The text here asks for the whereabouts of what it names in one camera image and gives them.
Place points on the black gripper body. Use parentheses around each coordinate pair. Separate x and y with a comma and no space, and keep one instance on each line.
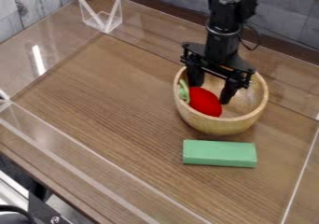
(234,67)

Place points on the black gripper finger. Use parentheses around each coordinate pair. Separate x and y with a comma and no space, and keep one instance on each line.
(231,87)
(195,75)

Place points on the green stick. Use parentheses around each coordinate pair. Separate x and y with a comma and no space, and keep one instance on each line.
(183,91)

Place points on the light wooden bowl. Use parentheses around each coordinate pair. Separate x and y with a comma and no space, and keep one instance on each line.
(239,114)

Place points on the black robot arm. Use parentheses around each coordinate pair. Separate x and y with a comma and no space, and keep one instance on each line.
(217,57)

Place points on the red ball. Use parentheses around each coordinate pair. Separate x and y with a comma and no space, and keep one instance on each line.
(205,102)

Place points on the green rectangular block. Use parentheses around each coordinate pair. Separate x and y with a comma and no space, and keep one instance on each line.
(219,153)

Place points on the clear acrylic corner bracket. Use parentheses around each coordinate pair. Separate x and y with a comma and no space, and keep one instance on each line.
(102,21)

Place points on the clear acrylic tray wall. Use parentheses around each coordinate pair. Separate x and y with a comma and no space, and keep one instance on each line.
(110,195)

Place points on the black metal table bracket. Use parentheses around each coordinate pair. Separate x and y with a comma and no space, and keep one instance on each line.
(43,213)

